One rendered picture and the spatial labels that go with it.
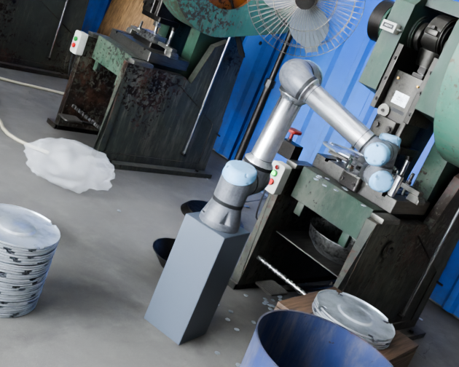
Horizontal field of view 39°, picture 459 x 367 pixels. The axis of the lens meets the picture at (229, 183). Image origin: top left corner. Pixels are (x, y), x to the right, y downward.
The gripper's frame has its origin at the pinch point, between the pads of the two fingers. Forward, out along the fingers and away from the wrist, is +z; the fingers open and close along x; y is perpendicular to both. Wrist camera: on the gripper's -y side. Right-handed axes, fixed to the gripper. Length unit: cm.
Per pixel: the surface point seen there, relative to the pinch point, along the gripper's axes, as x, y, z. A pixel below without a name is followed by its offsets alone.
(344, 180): 11.6, -6.4, 20.2
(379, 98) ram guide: -25.2, -7.8, 26.0
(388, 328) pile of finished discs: 45, -18, -43
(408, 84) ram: -34.8, -14.9, 20.8
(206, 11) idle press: -34, 65, 126
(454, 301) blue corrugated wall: 64, -120, 85
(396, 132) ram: -15.2, -17.9, 18.6
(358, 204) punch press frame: 16.7, -10.1, 6.1
